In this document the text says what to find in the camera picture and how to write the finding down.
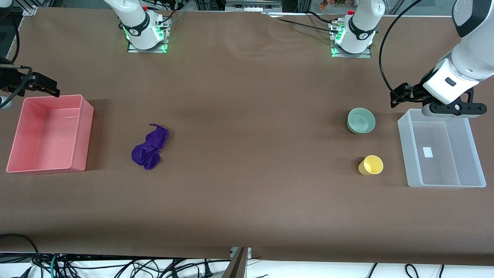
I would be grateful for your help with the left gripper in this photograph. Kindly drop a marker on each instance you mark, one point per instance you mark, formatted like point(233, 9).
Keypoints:
point(416, 93)

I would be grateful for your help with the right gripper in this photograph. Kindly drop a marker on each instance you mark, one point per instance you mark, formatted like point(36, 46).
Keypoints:
point(15, 80)

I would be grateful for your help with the green ceramic bowl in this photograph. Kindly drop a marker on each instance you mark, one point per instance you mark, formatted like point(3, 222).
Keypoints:
point(361, 120)

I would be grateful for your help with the yellow plastic cup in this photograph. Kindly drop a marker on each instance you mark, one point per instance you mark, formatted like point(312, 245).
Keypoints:
point(372, 166)

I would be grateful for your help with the purple cloth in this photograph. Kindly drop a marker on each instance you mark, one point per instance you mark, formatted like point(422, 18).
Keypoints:
point(148, 148)

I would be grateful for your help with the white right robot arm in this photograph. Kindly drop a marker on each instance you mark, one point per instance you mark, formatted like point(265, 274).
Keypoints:
point(139, 23)

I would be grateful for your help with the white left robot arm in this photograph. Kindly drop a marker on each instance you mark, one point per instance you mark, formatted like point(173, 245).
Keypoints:
point(474, 50)

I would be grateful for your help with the pink plastic bin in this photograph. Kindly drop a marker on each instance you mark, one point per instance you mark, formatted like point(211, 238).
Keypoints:
point(46, 131)

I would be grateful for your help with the white label sticker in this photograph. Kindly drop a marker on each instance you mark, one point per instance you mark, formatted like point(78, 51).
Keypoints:
point(427, 152)

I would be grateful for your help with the clear plastic bin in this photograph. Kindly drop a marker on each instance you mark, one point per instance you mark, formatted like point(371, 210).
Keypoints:
point(444, 154)

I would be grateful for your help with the orange background object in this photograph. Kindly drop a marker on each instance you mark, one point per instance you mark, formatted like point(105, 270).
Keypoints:
point(332, 4)

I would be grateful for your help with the brown table cover sheet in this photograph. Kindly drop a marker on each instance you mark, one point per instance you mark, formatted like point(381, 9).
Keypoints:
point(247, 154)

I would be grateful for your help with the white power strip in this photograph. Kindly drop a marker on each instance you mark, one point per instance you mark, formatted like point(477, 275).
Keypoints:
point(252, 4)

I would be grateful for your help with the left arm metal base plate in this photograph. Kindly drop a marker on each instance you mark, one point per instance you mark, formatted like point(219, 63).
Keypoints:
point(351, 55)

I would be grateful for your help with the aluminium frame profile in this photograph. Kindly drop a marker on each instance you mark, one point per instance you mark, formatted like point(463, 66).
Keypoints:
point(30, 8)

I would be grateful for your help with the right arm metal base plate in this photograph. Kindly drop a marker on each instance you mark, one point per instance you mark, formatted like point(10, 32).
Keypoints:
point(146, 50)

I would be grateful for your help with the silver metal bracket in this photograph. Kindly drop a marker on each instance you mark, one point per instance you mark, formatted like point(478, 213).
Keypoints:
point(249, 253)

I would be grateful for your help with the grey table support post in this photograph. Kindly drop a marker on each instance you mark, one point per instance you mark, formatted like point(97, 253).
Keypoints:
point(236, 268)

